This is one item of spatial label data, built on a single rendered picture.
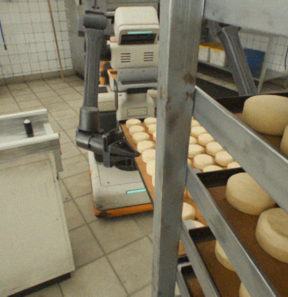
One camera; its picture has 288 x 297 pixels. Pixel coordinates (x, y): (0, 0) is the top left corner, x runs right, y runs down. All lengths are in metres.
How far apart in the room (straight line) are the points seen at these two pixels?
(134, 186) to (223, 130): 1.64
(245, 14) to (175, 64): 0.08
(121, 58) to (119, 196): 0.87
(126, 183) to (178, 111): 1.61
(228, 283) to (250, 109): 0.20
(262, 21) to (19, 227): 1.30
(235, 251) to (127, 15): 1.34
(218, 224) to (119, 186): 1.60
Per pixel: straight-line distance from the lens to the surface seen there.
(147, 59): 1.56
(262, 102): 0.27
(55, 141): 1.18
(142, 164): 0.72
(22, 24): 5.18
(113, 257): 1.81
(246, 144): 0.21
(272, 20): 0.19
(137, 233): 1.93
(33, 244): 1.47
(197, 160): 0.71
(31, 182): 1.25
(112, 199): 1.86
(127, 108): 1.62
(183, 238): 0.38
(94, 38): 1.00
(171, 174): 0.31
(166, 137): 0.29
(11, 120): 1.44
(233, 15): 0.22
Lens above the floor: 1.42
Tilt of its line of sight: 31 degrees down
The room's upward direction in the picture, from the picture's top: straight up
